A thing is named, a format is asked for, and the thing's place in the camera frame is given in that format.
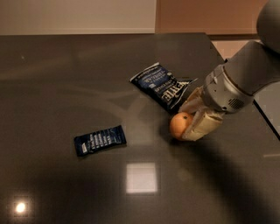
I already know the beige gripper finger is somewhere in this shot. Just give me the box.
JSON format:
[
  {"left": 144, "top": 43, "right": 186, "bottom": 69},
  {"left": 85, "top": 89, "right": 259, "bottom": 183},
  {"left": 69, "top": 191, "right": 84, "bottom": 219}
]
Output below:
[
  {"left": 181, "top": 109, "right": 224, "bottom": 141},
  {"left": 178, "top": 87, "right": 206, "bottom": 114}
]

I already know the orange fruit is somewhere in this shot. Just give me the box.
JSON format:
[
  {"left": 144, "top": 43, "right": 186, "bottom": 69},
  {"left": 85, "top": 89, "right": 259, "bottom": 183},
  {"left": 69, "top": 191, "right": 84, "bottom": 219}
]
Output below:
[{"left": 169, "top": 112, "right": 193, "bottom": 140}]

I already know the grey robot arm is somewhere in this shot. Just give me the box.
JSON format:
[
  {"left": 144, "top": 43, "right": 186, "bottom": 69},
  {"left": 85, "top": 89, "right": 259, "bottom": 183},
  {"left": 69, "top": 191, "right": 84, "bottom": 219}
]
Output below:
[{"left": 179, "top": 0, "right": 280, "bottom": 141}]

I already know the blue rxbar blueberry wrapper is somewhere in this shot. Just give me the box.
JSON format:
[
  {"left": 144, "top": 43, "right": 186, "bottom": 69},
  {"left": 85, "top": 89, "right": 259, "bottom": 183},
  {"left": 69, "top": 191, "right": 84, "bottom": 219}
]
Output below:
[{"left": 74, "top": 125, "right": 127, "bottom": 157}]

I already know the blue kettle chips bag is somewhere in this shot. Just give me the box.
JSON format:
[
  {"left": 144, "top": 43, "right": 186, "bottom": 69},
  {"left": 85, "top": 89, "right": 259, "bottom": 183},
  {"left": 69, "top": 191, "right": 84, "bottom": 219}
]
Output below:
[{"left": 129, "top": 62, "right": 196, "bottom": 112}]

